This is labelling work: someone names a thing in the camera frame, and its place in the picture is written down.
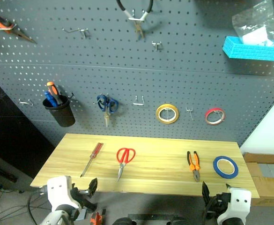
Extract blue tape roll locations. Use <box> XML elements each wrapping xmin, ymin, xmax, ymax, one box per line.
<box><xmin>212</xmin><ymin>155</ymin><xmax>239</xmax><ymax>180</ymax></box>

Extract orange black object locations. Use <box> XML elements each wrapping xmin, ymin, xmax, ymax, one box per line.
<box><xmin>89</xmin><ymin>211</ymin><xmax>104</xmax><ymax>225</ymax></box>

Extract black cabinet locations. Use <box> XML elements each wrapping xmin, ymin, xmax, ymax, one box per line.
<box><xmin>0</xmin><ymin>79</ymin><xmax>56</xmax><ymax>186</ymax></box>

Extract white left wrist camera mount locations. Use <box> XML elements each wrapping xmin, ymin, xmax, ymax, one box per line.
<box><xmin>46</xmin><ymin>175</ymin><xmax>73</xmax><ymax>211</ymax></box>

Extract blue plastic storage bin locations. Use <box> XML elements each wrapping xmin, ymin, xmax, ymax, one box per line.
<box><xmin>222</xmin><ymin>36</ymin><xmax>274</xmax><ymax>62</ymax></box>

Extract red handled scissors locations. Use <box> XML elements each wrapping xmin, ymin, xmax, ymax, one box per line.
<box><xmin>116</xmin><ymin>147</ymin><xmax>137</xmax><ymax>182</ymax></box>

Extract red handled screwdriver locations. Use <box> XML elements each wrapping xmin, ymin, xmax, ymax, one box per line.
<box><xmin>80</xmin><ymin>142</ymin><xmax>104</xmax><ymax>178</ymax></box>

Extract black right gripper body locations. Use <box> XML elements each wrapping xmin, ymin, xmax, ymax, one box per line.
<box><xmin>207</xmin><ymin>191</ymin><xmax>231</xmax><ymax>216</ymax></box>

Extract red tape roll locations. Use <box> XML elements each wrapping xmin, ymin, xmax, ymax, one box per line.
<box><xmin>204</xmin><ymin>107</ymin><xmax>226</xmax><ymax>126</ymax></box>

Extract black floor cable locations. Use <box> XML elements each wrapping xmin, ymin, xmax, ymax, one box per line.
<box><xmin>0</xmin><ymin>185</ymin><xmax>49</xmax><ymax>225</ymax></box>

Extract blue pen in cup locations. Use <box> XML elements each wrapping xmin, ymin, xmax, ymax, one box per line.
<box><xmin>44</xmin><ymin>91</ymin><xmax>58</xmax><ymax>108</ymax></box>

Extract orange black handled screwdriver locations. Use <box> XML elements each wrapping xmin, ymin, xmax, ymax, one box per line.
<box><xmin>46</xmin><ymin>81</ymin><xmax>64</xmax><ymax>105</ymax></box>

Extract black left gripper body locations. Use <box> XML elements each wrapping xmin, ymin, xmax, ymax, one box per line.
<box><xmin>71</xmin><ymin>186</ymin><xmax>91</xmax><ymax>210</ymax></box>

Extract clear plastic bag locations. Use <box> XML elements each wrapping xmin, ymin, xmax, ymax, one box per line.
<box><xmin>231</xmin><ymin>0</ymin><xmax>274</xmax><ymax>46</ymax></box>

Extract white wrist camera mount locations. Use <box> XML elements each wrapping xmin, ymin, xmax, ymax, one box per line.
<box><xmin>46</xmin><ymin>175</ymin><xmax>73</xmax><ymax>211</ymax></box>
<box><xmin>217</xmin><ymin>187</ymin><xmax>252</xmax><ymax>224</ymax></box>

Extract silver metal pegboard hook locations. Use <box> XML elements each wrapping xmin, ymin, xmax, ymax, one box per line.
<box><xmin>185</xmin><ymin>106</ymin><xmax>194</xmax><ymax>120</ymax></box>
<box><xmin>62</xmin><ymin>27</ymin><xmax>89</xmax><ymax>39</ymax></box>
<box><xmin>128</xmin><ymin>8</ymin><xmax>147</xmax><ymax>22</ymax></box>
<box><xmin>133</xmin><ymin>94</ymin><xmax>145</xmax><ymax>106</ymax></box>
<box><xmin>0</xmin><ymin>22</ymin><xmax>18</xmax><ymax>31</ymax></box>
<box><xmin>18</xmin><ymin>98</ymin><xmax>34</xmax><ymax>107</ymax></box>
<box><xmin>151</xmin><ymin>41</ymin><xmax>163</xmax><ymax>52</ymax></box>

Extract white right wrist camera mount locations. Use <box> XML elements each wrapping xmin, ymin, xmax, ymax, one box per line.
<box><xmin>217</xmin><ymin>187</ymin><xmax>252</xmax><ymax>224</ymax></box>

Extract brown cardboard box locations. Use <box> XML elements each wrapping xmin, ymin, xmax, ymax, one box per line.
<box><xmin>243</xmin><ymin>152</ymin><xmax>274</xmax><ymax>207</ymax></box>

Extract blue handled scissors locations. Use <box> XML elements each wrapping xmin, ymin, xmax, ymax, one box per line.
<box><xmin>96</xmin><ymin>94</ymin><xmax>119</xmax><ymax>128</ymax></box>

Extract dark rounded shape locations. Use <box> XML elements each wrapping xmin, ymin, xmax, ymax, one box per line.
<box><xmin>111</xmin><ymin>217</ymin><xmax>138</xmax><ymax>225</ymax></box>

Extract black plastic cup holder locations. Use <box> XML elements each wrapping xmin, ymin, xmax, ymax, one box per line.
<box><xmin>42</xmin><ymin>94</ymin><xmax>76</xmax><ymax>128</ymax></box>

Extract grey metal pegboard wall panel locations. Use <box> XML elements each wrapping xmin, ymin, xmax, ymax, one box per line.
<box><xmin>0</xmin><ymin>0</ymin><xmax>274</xmax><ymax>149</ymax></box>

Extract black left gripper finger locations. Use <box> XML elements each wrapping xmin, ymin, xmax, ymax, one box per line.
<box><xmin>82</xmin><ymin>198</ymin><xmax>98</xmax><ymax>212</ymax></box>
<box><xmin>88</xmin><ymin>177</ymin><xmax>98</xmax><ymax>197</ymax></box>

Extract orange black handled pliers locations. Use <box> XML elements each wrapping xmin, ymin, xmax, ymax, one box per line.
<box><xmin>186</xmin><ymin>150</ymin><xmax>201</xmax><ymax>183</ymax></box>

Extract yellow tape roll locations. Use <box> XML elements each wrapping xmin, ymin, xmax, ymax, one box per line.
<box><xmin>155</xmin><ymin>103</ymin><xmax>180</xmax><ymax>125</ymax></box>

